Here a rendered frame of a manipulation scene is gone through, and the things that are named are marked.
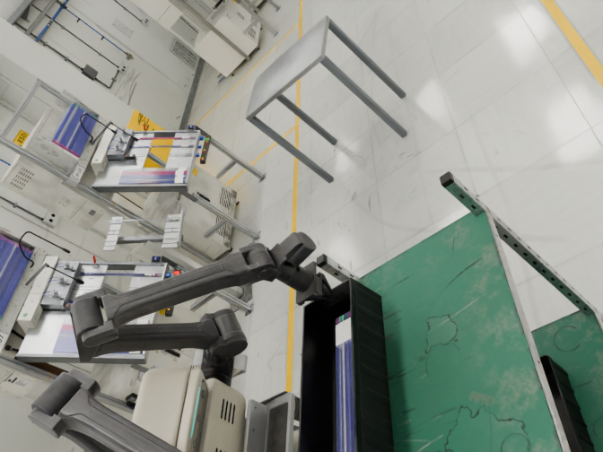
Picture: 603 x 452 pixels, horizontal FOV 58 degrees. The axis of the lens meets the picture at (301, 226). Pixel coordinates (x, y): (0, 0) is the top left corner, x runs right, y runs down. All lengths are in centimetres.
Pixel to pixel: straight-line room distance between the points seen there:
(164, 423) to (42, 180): 333
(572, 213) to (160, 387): 186
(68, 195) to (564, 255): 342
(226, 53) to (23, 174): 379
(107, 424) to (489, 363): 76
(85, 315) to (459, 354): 80
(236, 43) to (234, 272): 634
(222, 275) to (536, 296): 156
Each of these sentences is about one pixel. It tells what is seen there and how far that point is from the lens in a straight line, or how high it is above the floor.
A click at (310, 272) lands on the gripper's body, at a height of 120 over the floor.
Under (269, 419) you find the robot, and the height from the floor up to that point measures 104.
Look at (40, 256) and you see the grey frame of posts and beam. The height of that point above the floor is 134.
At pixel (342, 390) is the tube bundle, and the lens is 131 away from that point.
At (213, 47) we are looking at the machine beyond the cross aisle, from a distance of 750.
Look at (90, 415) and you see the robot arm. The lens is 108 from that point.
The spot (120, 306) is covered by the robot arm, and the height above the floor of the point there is 156.
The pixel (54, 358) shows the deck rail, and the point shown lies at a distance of 339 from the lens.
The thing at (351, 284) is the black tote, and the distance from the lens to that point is 132.
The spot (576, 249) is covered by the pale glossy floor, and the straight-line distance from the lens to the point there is 248.
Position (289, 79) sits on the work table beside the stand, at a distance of 345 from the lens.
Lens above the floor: 193
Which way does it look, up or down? 29 degrees down
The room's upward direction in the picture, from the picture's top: 55 degrees counter-clockwise
